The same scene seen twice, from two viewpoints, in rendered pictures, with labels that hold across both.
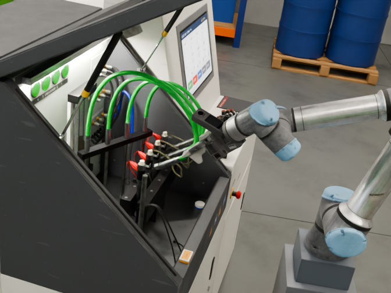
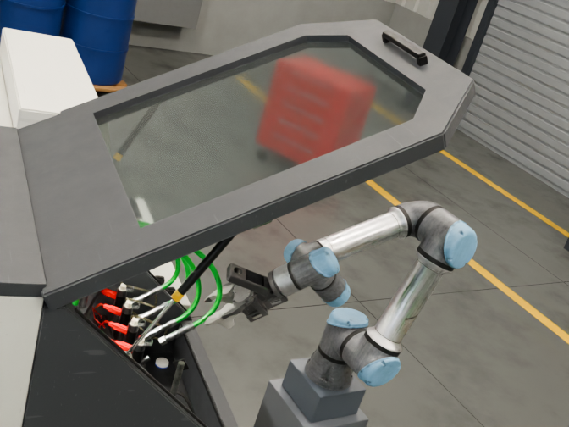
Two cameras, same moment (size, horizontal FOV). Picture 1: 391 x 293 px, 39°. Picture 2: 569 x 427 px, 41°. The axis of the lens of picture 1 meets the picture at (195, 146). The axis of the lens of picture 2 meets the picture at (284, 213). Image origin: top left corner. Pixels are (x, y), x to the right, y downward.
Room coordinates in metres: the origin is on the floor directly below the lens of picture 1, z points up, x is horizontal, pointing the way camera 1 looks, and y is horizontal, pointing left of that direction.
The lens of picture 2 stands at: (0.23, 1.02, 2.26)
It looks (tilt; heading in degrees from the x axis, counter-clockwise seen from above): 24 degrees down; 319
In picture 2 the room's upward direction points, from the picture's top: 17 degrees clockwise
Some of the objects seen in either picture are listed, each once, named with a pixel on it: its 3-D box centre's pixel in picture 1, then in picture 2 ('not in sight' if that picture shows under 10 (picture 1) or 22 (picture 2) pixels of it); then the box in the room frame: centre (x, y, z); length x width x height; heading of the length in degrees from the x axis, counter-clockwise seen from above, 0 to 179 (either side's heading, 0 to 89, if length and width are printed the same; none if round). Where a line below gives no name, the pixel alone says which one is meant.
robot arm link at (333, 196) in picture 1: (338, 208); (345, 332); (1.55, -0.50, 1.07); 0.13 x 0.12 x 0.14; 179
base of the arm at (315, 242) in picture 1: (329, 235); (333, 362); (1.55, -0.50, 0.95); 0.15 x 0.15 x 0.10
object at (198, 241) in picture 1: (201, 238); (207, 409); (1.54, -0.06, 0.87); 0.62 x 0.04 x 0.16; 168
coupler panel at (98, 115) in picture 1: (100, 94); not in sight; (1.88, 0.38, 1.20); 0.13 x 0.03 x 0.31; 168
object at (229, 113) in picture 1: (227, 117); not in sight; (2.28, -0.13, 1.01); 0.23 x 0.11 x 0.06; 168
